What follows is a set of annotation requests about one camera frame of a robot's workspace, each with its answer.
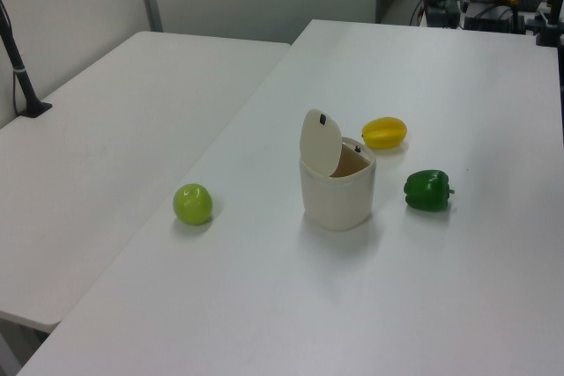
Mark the cream bin swing lid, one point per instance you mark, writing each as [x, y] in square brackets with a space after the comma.
[319, 142]

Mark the cream plastic garbage bin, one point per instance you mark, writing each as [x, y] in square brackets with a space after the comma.
[337, 204]

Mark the black equipment box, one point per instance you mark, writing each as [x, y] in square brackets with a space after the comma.
[493, 17]

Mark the black clamp stand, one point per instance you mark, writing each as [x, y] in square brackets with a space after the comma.
[551, 19]

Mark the yellow toy starfruit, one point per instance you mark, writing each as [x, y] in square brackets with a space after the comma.
[384, 133]

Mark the green toy bell pepper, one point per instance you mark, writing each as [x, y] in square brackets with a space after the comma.
[426, 193]

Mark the green toy apple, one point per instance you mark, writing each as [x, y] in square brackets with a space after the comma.
[192, 205]

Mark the white side table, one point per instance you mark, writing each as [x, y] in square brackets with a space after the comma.
[110, 151]

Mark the black camera pole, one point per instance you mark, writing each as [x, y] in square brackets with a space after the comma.
[17, 68]

